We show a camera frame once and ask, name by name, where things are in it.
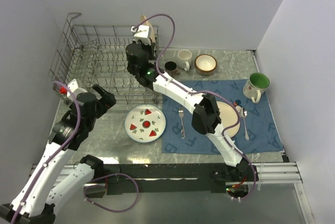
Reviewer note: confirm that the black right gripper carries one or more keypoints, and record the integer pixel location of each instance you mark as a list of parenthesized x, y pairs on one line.
[(147, 46)]

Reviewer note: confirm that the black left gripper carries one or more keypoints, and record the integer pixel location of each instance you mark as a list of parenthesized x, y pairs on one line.
[(107, 101)]

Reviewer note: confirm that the beige plate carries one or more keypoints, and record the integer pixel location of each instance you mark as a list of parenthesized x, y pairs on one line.
[(149, 26)]

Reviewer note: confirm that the white strawberry pattern plate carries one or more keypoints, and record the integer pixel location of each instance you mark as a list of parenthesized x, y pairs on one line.
[(145, 123)]

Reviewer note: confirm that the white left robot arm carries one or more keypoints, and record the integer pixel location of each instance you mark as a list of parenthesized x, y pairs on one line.
[(41, 198)]

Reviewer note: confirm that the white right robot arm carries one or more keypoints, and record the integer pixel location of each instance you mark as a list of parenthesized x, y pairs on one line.
[(202, 106)]

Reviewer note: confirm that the dark brown metal cup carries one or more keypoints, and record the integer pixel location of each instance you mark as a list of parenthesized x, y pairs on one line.
[(171, 69)]

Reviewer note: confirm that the white ceramic mug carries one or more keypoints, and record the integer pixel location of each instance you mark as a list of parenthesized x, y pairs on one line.
[(184, 60)]

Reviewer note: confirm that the brown rimmed ceramic bowl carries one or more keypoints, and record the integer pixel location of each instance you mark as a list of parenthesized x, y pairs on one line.
[(205, 64)]

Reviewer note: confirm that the silver fork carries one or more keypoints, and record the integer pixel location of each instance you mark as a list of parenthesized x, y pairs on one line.
[(181, 115)]

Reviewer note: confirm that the pink and cream plate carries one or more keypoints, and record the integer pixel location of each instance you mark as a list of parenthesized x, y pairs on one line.
[(228, 118)]

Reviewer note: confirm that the silver spoon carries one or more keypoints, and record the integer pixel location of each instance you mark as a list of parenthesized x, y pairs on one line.
[(243, 114)]

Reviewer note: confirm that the floral mug green inside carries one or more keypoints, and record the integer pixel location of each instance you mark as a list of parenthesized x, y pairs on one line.
[(255, 86)]

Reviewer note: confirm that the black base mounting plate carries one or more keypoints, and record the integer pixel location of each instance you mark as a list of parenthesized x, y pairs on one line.
[(165, 178)]

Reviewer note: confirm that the blue letter pattern cloth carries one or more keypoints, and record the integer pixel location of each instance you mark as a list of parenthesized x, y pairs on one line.
[(260, 123)]

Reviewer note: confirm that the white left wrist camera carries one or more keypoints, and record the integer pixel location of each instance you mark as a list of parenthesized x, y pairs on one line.
[(75, 86)]

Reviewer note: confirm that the metal wire dish rack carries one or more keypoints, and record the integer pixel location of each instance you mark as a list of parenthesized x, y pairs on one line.
[(95, 54)]

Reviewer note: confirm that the aluminium frame rail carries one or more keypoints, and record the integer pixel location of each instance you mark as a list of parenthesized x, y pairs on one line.
[(267, 172)]

